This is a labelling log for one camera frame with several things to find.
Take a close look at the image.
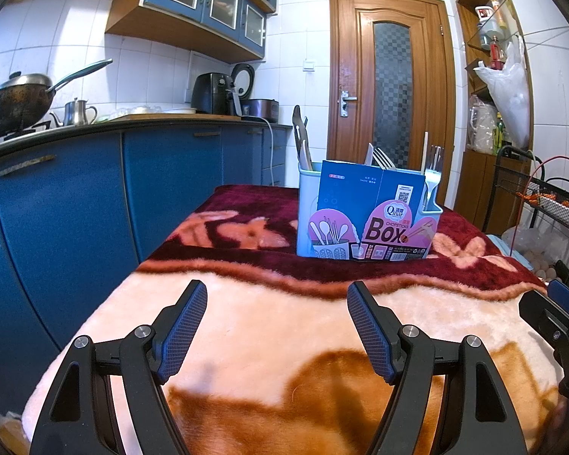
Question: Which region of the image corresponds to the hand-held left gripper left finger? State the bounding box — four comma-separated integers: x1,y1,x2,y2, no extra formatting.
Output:
30,279,208,455

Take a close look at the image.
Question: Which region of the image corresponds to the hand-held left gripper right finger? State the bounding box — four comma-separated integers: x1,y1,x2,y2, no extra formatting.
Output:
347,281,529,455

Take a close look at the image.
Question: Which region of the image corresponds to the light blue utensil holder box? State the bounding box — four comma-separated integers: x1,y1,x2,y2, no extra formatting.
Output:
296,160,444,262

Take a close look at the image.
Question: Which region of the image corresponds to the large silver fork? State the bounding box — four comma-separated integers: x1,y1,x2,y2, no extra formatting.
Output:
373,147,398,170

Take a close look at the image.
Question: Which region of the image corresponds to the silver table knife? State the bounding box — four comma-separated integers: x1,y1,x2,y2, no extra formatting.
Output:
291,104,310,171

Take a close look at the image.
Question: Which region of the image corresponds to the clear plastic bag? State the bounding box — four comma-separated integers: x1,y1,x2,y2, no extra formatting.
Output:
503,225,551,271

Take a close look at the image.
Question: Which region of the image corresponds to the floral plush blanket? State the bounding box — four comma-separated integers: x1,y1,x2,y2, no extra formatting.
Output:
21,184,569,455

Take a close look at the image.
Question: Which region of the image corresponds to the wooden shelf niche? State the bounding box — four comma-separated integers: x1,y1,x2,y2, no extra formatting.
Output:
455,0,536,235

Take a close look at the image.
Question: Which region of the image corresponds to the blue kitchen base cabinet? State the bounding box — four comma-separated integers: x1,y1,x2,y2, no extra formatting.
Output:
0,121,295,418

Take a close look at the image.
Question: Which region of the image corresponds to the white plastic jug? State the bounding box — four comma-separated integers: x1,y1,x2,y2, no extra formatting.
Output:
469,95,498,155

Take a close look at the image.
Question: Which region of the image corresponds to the white plastic bag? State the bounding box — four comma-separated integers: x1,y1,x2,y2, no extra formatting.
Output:
473,33,532,149

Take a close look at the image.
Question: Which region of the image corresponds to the black countertop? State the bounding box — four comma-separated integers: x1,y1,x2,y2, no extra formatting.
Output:
0,116,292,166

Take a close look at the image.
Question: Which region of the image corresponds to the wooden cutting board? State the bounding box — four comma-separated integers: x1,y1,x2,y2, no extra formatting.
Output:
109,110,238,119

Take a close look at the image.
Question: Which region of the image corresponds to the rice cooker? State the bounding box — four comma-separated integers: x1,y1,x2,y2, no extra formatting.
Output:
231,63,280,121

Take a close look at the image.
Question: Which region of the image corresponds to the black air fryer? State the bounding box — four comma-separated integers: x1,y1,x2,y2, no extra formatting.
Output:
190,72,240,116

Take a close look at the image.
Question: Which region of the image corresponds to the steel kettle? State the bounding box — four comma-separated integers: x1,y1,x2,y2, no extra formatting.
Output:
51,98,98,127

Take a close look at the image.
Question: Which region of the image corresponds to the gas stove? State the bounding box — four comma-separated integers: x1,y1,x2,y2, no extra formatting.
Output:
0,121,53,147

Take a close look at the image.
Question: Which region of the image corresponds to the wooden door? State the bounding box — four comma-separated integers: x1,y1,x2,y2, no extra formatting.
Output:
329,0,457,212

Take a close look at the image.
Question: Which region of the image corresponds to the steel wok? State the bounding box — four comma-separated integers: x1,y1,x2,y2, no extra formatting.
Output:
0,58,113,137

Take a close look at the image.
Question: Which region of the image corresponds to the black wire cart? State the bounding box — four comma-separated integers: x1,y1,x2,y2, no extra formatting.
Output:
483,146,569,285

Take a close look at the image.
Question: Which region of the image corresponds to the red cable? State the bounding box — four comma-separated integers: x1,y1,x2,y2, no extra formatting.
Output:
512,155,569,247

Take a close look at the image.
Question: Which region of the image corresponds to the white power cord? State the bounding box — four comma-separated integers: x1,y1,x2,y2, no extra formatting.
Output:
261,116,275,187

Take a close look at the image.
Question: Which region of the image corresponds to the silver door handle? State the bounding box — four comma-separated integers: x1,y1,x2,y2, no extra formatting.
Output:
339,90,358,118

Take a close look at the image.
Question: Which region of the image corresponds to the blue wall cabinet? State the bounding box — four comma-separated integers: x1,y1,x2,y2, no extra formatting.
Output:
105,0,277,63

